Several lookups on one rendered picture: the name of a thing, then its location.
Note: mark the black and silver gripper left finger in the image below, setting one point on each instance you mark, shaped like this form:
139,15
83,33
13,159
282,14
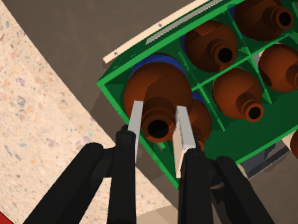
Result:
71,194

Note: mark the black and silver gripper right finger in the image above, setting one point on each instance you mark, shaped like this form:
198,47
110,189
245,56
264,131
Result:
239,204

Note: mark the dark grey rectangular tray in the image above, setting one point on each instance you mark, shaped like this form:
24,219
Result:
261,161

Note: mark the green bottle crate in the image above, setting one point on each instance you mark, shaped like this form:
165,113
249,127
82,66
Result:
238,139

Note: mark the brown glass bottle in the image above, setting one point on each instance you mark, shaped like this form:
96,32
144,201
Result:
278,67
237,94
257,19
200,119
291,141
242,170
208,46
158,80

